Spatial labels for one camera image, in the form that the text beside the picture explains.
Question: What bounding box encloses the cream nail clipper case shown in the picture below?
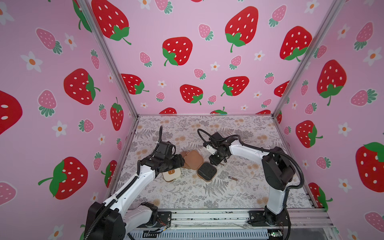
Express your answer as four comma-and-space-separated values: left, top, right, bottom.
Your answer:
163, 168, 182, 183

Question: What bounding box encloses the light brown nail clipper case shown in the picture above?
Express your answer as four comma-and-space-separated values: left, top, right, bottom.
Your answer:
181, 151, 190, 169

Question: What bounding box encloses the dark brown nail clipper case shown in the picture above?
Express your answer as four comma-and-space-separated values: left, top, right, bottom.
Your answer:
181, 150, 218, 182

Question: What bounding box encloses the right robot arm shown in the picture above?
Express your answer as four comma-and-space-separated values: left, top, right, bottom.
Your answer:
202, 133, 304, 227

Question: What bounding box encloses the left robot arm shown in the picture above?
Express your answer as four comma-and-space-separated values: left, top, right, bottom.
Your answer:
84, 141, 185, 240

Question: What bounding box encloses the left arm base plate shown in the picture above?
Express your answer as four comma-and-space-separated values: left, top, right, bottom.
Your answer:
140, 211, 172, 228

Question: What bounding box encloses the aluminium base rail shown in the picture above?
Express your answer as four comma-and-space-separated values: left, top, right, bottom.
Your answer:
159, 208, 334, 230

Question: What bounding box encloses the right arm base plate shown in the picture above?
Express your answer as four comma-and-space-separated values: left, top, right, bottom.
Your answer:
247, 210, 292, 227

